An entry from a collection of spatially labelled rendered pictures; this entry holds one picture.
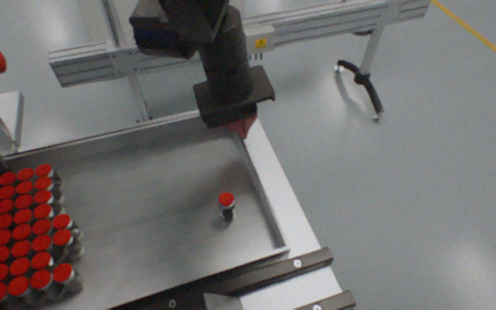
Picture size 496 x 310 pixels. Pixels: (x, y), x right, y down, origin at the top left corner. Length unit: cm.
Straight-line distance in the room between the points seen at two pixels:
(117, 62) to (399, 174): 130
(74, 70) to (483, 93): 206
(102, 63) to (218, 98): 103
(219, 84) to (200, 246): 21
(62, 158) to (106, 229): 15
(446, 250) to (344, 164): 53
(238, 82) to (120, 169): 24
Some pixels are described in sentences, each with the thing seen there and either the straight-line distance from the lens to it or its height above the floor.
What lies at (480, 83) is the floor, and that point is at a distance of 245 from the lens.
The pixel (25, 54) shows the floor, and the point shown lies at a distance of 264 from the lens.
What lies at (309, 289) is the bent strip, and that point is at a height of 88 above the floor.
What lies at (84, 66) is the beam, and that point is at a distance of 146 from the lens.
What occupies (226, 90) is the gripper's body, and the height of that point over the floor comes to 103.
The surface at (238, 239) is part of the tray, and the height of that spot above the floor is 88.
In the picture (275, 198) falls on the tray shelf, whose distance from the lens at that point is 51.
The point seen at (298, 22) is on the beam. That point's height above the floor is 52.
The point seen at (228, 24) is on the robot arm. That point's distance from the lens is 40.
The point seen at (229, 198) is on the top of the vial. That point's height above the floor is 93.
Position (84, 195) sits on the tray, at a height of 88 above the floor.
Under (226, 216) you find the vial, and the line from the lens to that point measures 47.
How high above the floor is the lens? 131
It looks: 52 degrees down
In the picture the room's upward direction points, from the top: straight up
